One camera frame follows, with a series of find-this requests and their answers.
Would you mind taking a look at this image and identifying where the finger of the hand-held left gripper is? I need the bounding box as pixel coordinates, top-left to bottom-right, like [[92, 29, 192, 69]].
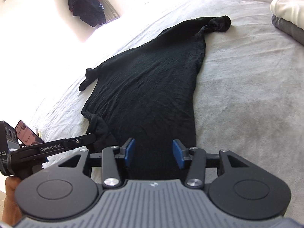
[[64, 132, 97, 147]]

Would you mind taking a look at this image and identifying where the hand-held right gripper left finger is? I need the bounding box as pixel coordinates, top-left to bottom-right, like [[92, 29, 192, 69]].
[[47, 137, 136, 188]]

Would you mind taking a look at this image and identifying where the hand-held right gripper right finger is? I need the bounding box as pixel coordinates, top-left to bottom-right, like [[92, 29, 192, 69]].
[[173, 139, 260, 188]]

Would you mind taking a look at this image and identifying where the black shirt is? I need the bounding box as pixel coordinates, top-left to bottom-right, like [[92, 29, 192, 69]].
[[79, 15, 232, 181]]

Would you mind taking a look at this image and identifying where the person's left hand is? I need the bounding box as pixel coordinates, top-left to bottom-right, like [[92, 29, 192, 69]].
[[5, 176, 24, 228]]

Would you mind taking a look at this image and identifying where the black smartphone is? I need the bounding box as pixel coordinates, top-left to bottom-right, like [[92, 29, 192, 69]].
[[15, 120, 45, 146]]

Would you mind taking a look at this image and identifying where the grey bed sheet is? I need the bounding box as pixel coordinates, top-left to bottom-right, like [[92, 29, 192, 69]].
[[24, 0, 304, 228]]

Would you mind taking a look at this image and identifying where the dark hanging jacket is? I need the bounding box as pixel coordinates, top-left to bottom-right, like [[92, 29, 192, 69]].
[[66, 0, 106, 28]]

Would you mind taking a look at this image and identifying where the grey folded sweater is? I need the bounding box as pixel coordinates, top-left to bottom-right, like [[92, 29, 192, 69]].
[[271, 14, 304, 45]]

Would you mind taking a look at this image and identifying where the white folded garment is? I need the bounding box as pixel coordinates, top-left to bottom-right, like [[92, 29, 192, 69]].
[[270, 0, 304, 25]]

